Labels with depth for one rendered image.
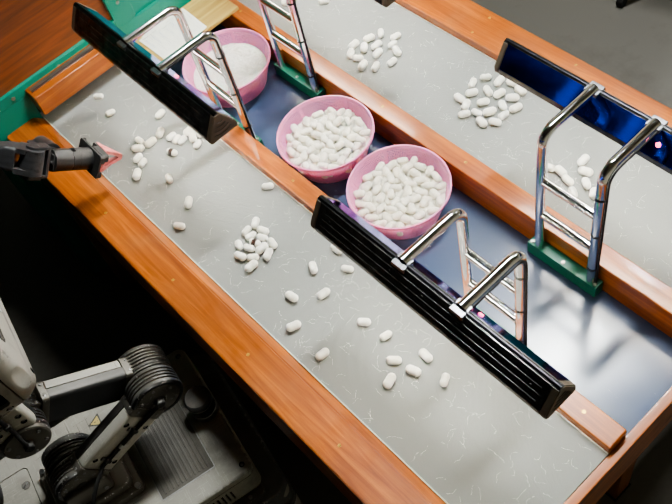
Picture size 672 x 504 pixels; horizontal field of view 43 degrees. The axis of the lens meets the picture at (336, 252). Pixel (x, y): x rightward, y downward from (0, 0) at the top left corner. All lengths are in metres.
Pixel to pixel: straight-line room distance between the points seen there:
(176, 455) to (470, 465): 0.80
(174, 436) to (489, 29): 1.39
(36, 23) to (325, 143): 0.88
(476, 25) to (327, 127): 0.52
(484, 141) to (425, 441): 0.82
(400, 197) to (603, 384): 0.67
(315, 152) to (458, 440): 0.89
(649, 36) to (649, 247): 1.64
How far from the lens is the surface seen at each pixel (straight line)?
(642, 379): 2.00
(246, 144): 2.36
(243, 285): 2.13
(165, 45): 2.71
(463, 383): 1.91
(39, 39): 2.64
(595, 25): 3.65
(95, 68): 2.68
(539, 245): 2.10
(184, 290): 2.14
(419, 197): 2.18
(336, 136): 2.34
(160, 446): 2.31
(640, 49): 3.56
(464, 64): 2.47
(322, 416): 1.89
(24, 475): 2.44
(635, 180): 2.21
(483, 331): 1.55
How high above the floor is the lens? 2.48
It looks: 55 degrees down
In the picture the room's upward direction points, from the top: 18 degrees counter-clockwise
